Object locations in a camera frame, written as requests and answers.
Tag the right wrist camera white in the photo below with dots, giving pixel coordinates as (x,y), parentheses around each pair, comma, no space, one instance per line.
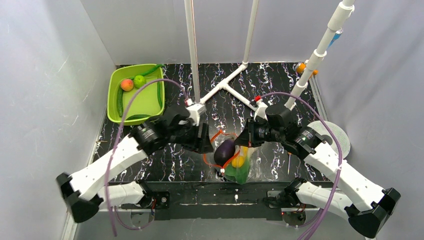
(260,112)

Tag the green plastic basin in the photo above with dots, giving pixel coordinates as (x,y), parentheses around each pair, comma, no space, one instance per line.
(145,103)

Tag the orange clamp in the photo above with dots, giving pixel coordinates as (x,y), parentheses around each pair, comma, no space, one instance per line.
(301,66)

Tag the toy purple eggplant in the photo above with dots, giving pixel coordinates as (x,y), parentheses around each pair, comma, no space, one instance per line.
(224,152)

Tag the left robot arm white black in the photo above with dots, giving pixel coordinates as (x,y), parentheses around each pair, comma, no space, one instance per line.
(87,191)

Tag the toy green cucumber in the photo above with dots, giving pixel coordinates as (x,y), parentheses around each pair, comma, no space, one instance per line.
(119,102)

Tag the toy green chili pepper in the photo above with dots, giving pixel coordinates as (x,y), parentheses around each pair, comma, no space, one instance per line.
(150,71)

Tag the toy green bean pod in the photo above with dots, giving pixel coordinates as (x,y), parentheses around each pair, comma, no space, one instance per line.
(160,94)

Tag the toy peach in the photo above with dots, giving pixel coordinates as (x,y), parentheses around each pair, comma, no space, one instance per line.
(127,84)

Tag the toy bok choy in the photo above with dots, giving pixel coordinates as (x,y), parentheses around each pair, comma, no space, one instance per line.
(237,175)

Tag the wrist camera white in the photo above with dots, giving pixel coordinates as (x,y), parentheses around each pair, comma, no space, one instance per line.
(260,112)
(195,110)

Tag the black marble pattern mat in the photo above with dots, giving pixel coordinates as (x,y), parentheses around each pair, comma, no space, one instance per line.
(224,112)

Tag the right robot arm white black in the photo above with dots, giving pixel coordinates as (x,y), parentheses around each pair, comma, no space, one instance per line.
(364,204)

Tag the white filament spool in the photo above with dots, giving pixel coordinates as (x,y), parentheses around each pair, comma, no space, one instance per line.
(337,131)

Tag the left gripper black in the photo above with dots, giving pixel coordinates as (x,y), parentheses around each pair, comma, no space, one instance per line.
(201,139)

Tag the toy green lime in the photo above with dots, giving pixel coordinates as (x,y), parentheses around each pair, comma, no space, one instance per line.
(139,81)

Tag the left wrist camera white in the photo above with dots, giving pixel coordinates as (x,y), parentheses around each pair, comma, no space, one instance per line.
(195,110)

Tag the yellow handle screwdriver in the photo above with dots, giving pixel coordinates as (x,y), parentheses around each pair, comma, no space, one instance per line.
(289,163)

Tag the clear zip bag orange zipper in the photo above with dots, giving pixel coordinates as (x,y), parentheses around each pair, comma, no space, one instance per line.
(208,158)

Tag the aluminium rail frame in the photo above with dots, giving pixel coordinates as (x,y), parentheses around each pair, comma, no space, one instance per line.
(86,191)

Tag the toy yellow corn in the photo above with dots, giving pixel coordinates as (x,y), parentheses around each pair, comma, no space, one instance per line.
(241,158)

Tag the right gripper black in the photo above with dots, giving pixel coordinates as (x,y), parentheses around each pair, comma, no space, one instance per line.
(250,133)

